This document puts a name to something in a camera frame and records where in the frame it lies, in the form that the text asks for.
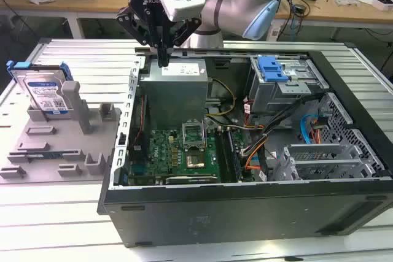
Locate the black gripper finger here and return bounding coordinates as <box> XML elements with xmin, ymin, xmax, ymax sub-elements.
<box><xmin>163</xmin><ymin>18</ymin><xmax>202</xmax><ymax>67</ymax></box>
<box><xmin>116</xmin><ymin>7</ymin><xmax>165</xmax><ymax>67</ymax></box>

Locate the hard disk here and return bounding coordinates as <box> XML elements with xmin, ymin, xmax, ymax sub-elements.
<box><xmin>6</xmin><ymin>61</ymin><xmax>74</xmax><ymax>116</ymax></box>

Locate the blue data wire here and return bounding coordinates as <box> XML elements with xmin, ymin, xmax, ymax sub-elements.
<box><xmin>300</xmin><ymin>114</ymin><xmax>322</xmax><ymax>145</ymax></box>

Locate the grey disk bay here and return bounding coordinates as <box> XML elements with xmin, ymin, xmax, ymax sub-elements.
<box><xmin>271</xmin><ymin>144</ymin><xmax>386</xmax><ymax>182</ymax></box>

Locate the grey power supply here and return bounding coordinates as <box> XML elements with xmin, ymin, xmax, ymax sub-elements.
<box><xmin>139</xmin><ymin>58</ymin><xmax>211</xmax><ymax>121</ymax></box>

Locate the blue drive latch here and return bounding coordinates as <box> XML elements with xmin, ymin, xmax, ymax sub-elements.
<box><xmin>257</xmin><ymin>56</ymin><xmax>289</xmax><ymax>82</ymax></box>

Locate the metal socket cover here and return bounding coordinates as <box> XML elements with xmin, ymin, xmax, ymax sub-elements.
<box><xmin>182</xmin><ymin>119</ymin><xmax>206</xmax><ymax>151</ymax></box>

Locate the grey optical drive cage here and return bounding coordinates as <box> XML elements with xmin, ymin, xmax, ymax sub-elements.
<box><xmin>247</xmin><ymin>55</ymin><xmax>326</xmax><ymax>116</ymax></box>

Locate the green motherboard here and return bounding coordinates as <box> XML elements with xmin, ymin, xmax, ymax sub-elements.
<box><xmin>127</xmin><ymin>128</ymin><xmax>255</xmax><ymax>185</ymax></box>

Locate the CPU socket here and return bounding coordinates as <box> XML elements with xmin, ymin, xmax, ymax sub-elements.
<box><xmin>184</xmin><ymin>148</ymin><xmax>205</xmax><ymax>171</ymax></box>

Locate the empty black RAM slot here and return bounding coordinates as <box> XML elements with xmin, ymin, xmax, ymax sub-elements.
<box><xmin>214</xmin><ymin>127</ymin><xmax>230</xmax><ymax>183</ymax></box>

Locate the grey parts rack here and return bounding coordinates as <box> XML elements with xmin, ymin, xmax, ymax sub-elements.
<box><xmin>0</xmin><ymin>80</ymin><xmax>122</xmax><ymax>185</ymax></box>

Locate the RAM stick in slot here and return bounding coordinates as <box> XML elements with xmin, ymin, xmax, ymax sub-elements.
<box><xmin>226</xmin><ymin>128</ymin><xmax>241</xmax><ymax>183</ymax></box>

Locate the graphics card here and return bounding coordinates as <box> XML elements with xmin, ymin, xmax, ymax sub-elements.
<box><xmin>165</xmin><ymin>175</ymin><xmax>218</xmax><ymax>185</ymax></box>

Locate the RAM stick on rack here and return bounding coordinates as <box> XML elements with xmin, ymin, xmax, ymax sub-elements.
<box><xmin>26</xmin><ymin>150</ymin><xmax>79</xmax><ymax>159</ymax></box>

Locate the black PC case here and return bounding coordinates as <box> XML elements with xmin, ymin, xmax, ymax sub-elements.
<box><xmin>97</xmin><ymin>42</ymin><xmax>393</xmax><ymax>248</ymax></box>

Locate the white phone box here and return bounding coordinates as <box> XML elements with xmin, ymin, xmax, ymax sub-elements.
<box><xmin>372</xmin><ymin>0</ymin><xmax>393</xmax><ymax>12</ymax></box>

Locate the yellow wire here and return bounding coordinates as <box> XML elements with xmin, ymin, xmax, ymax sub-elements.
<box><xmin>204</xmin><ymin>78</ymin><xmax>238</xmax><ymax>119</ymax></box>

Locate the black cable bundle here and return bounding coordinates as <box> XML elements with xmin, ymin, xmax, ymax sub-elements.
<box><xmin>260</xmin><ymin>91</ymin><xmax>325</xmax><ymax>140</ymax></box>

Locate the orange flat wire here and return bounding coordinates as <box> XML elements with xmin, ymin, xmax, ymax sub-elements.
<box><xmin>244</xmin><ymin>144</ymin><xmax>271</xmax><ymax>171</ymax></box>

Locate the orange power wire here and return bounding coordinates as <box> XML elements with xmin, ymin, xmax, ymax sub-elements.
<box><xmin>309</xmin><ymin>122</ymin><xmax>327</xmax><ymax>145</ymax></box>

